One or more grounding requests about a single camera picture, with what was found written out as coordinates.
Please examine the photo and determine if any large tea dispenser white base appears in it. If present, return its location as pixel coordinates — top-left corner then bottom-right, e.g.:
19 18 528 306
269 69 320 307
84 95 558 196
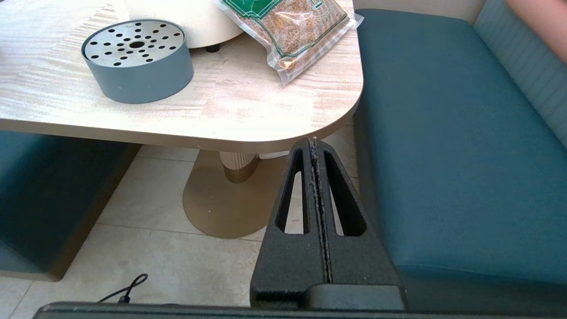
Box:
124 0 244 53

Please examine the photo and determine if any black floor cable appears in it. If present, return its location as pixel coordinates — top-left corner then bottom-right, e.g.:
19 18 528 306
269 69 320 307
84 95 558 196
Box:
97 273 149 304

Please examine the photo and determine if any pink bolster cushion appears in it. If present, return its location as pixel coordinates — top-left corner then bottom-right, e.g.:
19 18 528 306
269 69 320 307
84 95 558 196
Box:
505 0 567 63

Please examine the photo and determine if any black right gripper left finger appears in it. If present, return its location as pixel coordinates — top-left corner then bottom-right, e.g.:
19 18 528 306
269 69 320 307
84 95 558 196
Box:
250 137 332 307

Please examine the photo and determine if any gold table pedestal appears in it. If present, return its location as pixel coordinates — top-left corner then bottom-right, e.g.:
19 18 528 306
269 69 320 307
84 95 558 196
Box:
183 150 291 240

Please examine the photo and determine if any grey-blue perforated drip tray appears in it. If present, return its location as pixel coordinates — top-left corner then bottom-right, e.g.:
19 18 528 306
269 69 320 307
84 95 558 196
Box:
81 19 194 105

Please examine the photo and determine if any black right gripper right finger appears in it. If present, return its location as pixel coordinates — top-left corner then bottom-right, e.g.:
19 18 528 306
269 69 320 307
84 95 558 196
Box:
316 139 403 286

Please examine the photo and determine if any green printed grain tea bag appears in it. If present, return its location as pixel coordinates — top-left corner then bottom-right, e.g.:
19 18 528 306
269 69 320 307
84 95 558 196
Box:
214 0 365 86

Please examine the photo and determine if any teal upholstered bench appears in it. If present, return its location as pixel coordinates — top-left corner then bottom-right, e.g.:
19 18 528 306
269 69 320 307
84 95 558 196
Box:
0 130 141 282
353 0 567 315

